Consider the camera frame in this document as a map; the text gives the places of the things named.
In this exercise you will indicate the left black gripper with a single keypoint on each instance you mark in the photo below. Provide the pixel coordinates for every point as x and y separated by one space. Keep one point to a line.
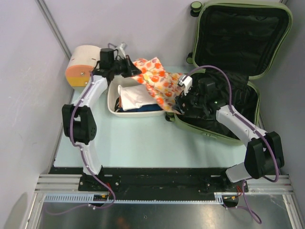
130 67

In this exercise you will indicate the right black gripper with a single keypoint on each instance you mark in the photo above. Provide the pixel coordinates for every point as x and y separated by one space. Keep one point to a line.
179 101

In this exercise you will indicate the plain white garment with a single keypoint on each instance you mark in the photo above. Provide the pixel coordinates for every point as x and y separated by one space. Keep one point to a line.
134 97

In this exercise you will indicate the white rectangular plastic basin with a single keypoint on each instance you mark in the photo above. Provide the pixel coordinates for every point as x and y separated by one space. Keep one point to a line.
113 95

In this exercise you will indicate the white orange patterned cloth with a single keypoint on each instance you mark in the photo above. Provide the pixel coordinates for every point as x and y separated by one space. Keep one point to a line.
160 84

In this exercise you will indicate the navy blue garment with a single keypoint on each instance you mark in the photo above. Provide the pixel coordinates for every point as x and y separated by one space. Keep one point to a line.
145 108

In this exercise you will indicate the cream drawer box orange fronts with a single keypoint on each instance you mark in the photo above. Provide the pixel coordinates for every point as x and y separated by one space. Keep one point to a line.
82 62

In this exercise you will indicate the green hard-shell suitcase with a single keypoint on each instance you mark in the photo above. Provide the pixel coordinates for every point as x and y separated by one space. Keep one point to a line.
239 39

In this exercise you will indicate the black white striped garment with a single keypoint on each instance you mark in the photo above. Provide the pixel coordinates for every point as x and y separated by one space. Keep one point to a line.
118 106

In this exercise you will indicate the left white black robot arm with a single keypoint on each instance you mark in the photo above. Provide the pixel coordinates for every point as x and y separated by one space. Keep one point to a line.
78 121

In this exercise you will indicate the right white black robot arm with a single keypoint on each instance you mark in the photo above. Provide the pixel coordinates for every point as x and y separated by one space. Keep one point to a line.
260 160

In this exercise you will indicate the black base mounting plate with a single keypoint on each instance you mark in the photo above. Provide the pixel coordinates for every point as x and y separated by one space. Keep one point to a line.
157 184

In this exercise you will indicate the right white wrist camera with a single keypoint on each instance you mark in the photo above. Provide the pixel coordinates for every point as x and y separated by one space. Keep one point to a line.
185 82

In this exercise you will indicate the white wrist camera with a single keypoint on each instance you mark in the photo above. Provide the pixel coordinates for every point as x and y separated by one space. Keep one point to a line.
121 49
185 82

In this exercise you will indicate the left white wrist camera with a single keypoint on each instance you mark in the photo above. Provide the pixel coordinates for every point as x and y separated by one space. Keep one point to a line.
121 49

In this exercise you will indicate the aluminium frame rail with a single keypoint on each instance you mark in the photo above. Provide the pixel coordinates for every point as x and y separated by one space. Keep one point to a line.
69 184

